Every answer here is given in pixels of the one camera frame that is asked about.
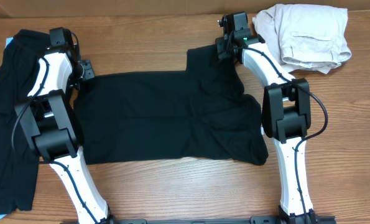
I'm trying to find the black t-shirt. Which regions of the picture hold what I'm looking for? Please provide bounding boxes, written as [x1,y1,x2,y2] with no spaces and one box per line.
[73,45,269,165]

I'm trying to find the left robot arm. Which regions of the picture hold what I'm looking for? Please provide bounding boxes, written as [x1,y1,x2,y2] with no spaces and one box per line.
[14,27,114,223]

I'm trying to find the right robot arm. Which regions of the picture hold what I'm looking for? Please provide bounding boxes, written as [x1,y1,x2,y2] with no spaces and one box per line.
[216,12,318,223]

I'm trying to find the folded beige shorts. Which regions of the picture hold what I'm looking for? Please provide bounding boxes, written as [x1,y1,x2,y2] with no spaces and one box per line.
[252,4,352,74]

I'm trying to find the light blue cloth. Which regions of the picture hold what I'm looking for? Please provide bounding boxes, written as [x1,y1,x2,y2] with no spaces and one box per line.
[5,37,14,48]

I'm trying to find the black garment pile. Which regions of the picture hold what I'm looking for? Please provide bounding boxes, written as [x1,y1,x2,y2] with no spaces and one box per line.
[0,29,50,215]

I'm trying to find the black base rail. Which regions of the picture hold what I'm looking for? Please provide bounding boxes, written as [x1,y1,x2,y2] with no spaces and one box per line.
[110,216,285,224]

